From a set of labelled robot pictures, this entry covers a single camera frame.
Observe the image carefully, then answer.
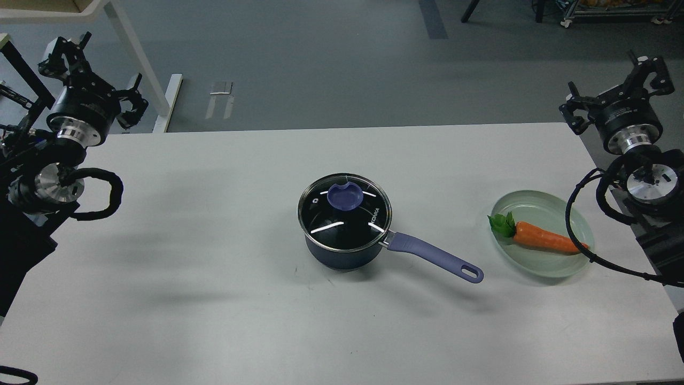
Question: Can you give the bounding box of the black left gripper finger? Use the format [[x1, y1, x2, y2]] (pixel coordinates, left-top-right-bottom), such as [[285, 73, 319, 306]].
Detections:
[[114, 73, 149, 130], [37, 32, 96, 89]]

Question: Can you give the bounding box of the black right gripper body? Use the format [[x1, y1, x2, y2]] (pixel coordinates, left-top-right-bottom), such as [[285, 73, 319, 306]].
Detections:
[[593, 88, 663, 155]]

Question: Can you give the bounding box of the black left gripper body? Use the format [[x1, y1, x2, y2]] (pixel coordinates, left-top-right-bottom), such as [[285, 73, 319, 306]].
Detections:
[[46, 80, 122, 147]]

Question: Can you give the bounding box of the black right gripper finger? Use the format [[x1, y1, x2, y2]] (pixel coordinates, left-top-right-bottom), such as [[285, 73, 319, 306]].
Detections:
[[623, 51, 675, 99], [559, 81, 602, 135]]

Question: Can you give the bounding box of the dark blue saucepan purple handle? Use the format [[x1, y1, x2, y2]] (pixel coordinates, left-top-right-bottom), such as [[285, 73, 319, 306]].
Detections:
[[298, 173, 485, 284]]

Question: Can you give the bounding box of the glass pot lid purple knob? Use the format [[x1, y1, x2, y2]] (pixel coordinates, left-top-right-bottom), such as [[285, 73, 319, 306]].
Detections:
[[298, 173, 392, 252]]

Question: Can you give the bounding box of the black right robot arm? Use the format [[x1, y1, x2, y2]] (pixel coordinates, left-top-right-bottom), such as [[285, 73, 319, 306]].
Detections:
[[558, 51, 683, 288]]

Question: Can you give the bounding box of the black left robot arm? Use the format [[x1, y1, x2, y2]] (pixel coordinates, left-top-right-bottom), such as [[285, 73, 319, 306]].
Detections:
[[1, 32, 149, 318]]

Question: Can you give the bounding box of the black metal stand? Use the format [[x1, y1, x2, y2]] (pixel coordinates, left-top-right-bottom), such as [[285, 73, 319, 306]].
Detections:
[[1, 33, 56, 131]]

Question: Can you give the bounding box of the wheeled metal cart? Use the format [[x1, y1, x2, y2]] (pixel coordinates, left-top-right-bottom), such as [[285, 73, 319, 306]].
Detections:
[[556, 1, 682, 28]]

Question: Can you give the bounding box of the pale green plate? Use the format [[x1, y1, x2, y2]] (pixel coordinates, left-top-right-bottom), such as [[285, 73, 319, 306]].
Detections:
[[487, 190, 589, 279]]

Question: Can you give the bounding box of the orange toy carrot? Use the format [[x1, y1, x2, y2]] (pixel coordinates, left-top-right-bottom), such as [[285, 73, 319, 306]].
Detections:
[[487, 212, 580, 255]]

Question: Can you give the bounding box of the white desk frame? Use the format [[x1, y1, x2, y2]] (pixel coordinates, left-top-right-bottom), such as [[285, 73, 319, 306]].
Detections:
[[1, 1, 184, 134]]

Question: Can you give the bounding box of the black cable bottom left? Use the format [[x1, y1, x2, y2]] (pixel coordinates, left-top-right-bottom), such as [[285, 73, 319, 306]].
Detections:
[[0, 366, 38, 385]]

